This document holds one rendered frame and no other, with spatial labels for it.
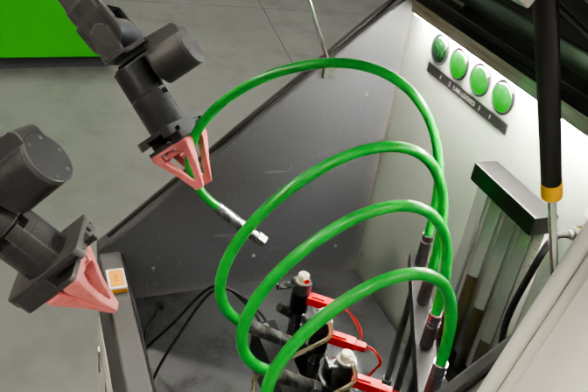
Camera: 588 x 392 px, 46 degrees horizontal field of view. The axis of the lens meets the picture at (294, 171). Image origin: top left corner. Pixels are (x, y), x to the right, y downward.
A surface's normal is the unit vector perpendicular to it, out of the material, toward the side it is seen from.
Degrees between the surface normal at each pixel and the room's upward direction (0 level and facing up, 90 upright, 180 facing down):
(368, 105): 90
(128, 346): 0
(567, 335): 76
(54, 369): 0
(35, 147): 44
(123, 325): 0
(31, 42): 90
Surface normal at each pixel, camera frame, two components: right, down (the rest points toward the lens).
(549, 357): -0.87, -0.14
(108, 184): 0.13, -0.85
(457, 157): -0.93, 0.07
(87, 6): -0.22, 0.08
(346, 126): 0.34, 0.52
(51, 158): 0.78, -0.55
